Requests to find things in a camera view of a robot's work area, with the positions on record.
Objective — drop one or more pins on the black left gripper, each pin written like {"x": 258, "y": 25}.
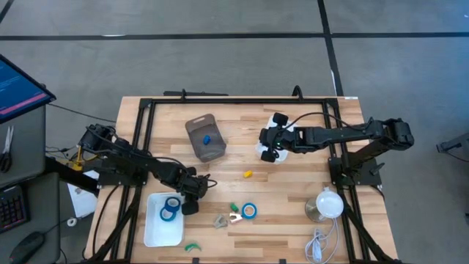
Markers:
{"x": 192, "y": 185}

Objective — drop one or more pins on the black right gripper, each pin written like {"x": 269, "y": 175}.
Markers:
{"x": 273, "y": 139}

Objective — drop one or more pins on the dark blue tape roll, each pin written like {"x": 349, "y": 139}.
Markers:
{"x": 172, "y": 198}

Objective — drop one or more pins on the yellow stapler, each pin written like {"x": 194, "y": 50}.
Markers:
{"x": 248, "y": 174}

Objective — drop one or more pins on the small green stapler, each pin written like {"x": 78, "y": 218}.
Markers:
{"x": 234, "y": 207}

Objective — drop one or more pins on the blue stapler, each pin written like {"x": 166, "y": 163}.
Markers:
{"x": 207, "y": 139}

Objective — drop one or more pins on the green curved stapler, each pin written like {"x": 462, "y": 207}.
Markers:
{"x": 193, "y": 247}

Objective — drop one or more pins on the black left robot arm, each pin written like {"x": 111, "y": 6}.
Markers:
{"x": 146, "y": 165}

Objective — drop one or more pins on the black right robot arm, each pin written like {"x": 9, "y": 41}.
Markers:
{"x": 329, "y": 135}

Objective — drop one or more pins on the small white plastic bin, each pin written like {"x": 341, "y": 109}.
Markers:
{"x": 282, "y": 157}

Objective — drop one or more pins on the large white plastic bin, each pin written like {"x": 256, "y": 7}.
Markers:
{"x": 161, "y": 234}

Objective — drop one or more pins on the grey translucent plastic bin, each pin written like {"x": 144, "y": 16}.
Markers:
{"x": 198, "y": 126}

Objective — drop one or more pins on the white mushroom-shaped lamp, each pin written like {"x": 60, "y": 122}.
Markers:
{"x": 329, "y": 203}

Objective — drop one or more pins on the white paper sheet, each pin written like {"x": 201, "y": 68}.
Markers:
{"x": 82, "y": 201}

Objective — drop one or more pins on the yellow clamp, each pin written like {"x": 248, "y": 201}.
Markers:
{"x": 78, "y": 165}

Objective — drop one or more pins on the grey desk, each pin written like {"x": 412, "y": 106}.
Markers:
{"x": 33, "y": 146}

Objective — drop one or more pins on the black computer mouse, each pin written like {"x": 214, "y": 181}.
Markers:
{"x": 25, "y": 248}

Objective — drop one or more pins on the black keyboard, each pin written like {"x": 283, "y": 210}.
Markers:
{"x": 12, "y": 209}

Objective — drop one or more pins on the blue screen monitor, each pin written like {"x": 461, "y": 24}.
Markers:
{"x": 18, "y": 91}

